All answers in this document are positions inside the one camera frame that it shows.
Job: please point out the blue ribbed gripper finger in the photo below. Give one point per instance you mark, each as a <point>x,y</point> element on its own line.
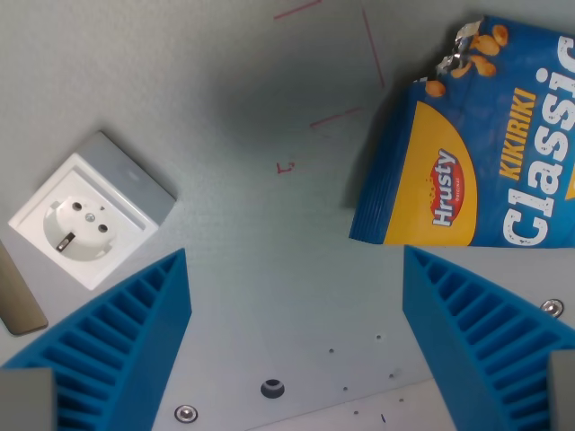
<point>112,341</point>
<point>485,328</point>

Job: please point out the silver table screw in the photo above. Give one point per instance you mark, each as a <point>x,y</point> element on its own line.
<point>186,413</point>
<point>552,307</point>

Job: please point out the beige flat metal plate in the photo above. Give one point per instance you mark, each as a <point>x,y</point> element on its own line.
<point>18,296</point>

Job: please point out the blue Hrusty Classic snack bag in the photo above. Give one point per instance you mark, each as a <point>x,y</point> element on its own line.
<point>471,148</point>

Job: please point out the white wall socket outlet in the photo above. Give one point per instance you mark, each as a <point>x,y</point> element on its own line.
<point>90,211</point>

